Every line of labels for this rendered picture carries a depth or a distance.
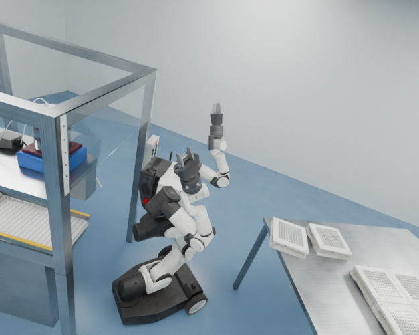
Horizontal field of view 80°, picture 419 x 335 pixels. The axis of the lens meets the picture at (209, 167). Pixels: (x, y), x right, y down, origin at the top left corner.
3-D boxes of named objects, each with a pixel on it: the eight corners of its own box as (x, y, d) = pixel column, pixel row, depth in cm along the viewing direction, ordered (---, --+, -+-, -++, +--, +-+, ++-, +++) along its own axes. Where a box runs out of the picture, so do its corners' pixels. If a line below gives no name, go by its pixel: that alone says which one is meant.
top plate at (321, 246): (336, 230, 195) (337, 228, 194) (351, 256, 174) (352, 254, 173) (307, 224, 191) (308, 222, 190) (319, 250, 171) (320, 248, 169)
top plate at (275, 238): (304, 229, 185) (305, 228, 184) (307, 254, 164) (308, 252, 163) (272, 218, 187) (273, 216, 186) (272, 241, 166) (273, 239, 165)
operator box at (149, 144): (155, 162, 219) (159, 136, 205) (148, 172, 204) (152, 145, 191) (148, 160, 219) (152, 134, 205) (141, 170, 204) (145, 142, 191)
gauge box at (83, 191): (96, 190, 143) (96, 161, 133) (86, 201, 134) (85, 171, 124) (59, 179, 143) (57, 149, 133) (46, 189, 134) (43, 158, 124)
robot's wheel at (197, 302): (188, 306, 192) (209, 294, 202) (185, 301, 195) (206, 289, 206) (185, 318, 203) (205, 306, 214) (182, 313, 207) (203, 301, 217)
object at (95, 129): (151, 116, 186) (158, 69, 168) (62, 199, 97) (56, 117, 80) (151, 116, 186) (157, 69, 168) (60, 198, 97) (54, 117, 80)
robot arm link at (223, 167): (227, 159, 163) (233, 183, 171) (224, 153, 172) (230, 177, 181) (211, 164, 163) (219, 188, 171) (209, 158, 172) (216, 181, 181)
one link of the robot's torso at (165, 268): (153, 292, 189) (190, 246, 180) (143, 270, 201) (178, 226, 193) (167, 290, 200) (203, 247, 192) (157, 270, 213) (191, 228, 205)
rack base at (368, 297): (379, 274, 173) (381, 272, 171) (404, 310, 152) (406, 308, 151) (348, 270, 168) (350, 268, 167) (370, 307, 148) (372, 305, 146)
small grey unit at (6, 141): (27, 146, 123) (25, 135, 120) (15, 152, 117) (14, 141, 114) (7, 140, 123) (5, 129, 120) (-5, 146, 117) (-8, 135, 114)
